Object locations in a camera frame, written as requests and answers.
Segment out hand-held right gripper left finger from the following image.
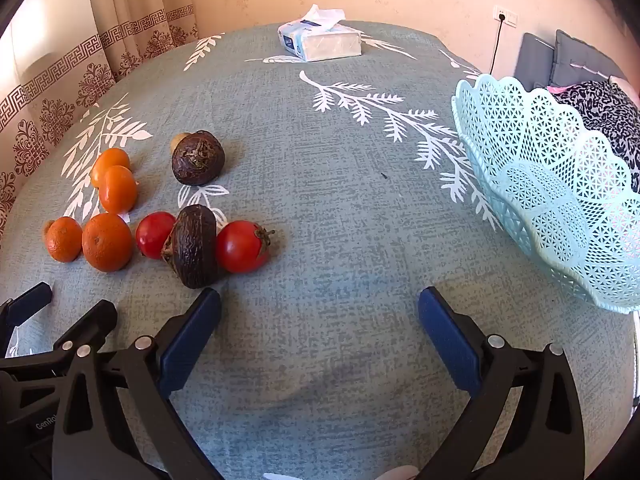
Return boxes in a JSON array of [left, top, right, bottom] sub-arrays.
[[51, 287, 223, 480]]

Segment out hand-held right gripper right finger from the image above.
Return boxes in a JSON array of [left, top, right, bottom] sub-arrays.
[[417, 286, 587, 480]]

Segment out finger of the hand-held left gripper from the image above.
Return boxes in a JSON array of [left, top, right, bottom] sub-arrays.
[[50, 299, 119, 361], [0, 281, 54, 358]]

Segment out small orange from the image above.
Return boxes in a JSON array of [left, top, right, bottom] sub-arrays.
[[45, 216, 84, 263], [90, 147, 132, 187], [98, 165, 139, 215]]

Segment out large orange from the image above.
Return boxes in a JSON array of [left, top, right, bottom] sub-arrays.
[[81, 213, 134, 273]]

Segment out dark brown avocado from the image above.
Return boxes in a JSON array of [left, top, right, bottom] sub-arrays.
[[161, 204, 219, 290], [171, 130, 226, 186]]

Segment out red tomato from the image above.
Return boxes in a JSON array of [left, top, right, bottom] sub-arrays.
[[215, 220, 276, 274], [135, 212, 177, 260]]

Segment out light blue lattice basket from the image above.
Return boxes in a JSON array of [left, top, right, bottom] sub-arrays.
[[451, 74, 640, 315]]

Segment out grey leaf print bedspread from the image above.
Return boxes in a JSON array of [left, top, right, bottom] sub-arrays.
[[0, 20, 640, 480]]

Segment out patterned beige curtain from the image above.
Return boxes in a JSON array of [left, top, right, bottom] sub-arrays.
[[0, 0, 201, 256]]

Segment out leopard print cloth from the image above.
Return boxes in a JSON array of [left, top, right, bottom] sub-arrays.
[[547, 79, 640, 193]]

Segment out grey pillow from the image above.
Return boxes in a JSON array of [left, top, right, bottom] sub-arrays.
[[550, 29, 628, 88], [515, 32, 558, 90]]

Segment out white pillow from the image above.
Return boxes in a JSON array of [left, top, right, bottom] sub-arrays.
[[607, 75, 640, 107]]

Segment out white tissue box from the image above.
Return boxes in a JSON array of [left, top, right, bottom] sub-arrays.
[[277, 4, 362, 63]]

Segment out black power cable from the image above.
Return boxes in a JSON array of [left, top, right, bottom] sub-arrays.
[[487, 22, 503, 75]]

